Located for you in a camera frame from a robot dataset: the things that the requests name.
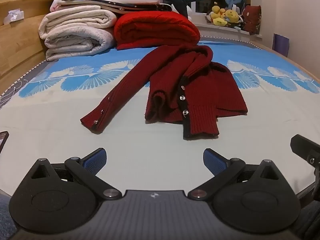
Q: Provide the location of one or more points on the blue and cream printed bedsheet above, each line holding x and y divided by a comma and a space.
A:
62, 120

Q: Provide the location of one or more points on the folded cream blanket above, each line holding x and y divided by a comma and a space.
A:
80, 17

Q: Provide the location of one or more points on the folded red knitted blanket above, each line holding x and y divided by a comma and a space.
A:
155, 27

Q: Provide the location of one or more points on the dark red cushion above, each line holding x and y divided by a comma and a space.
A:
251, 18

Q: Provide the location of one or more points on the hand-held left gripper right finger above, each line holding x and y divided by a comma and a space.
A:
212, 161

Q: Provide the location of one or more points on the dark smartphone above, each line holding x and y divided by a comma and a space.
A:
3, 141

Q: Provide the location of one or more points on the folded grey-white fuzzy blanket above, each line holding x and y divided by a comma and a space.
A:
75, 42

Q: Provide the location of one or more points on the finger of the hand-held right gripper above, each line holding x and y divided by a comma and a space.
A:
301, 145

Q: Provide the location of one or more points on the yellow plush toy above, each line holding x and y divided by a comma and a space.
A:
231, 16
216, 10
220, 22

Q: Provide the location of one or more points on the dark red knitted cardigan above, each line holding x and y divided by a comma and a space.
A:
200, 90

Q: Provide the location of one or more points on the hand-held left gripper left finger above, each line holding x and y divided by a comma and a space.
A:
96, 160

